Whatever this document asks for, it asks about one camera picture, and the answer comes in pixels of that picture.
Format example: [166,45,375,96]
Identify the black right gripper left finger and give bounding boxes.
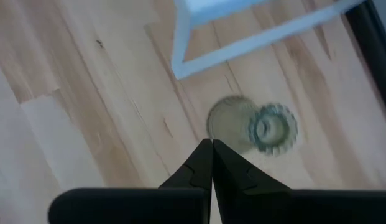
[48,139,214,224]

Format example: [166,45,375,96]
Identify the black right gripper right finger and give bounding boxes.
[213,139,386,224]

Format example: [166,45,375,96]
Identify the green ribbed glass candle holder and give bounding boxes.
[206,95,299,156]

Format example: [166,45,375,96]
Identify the white small shelf table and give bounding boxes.
[171,0,367,80]

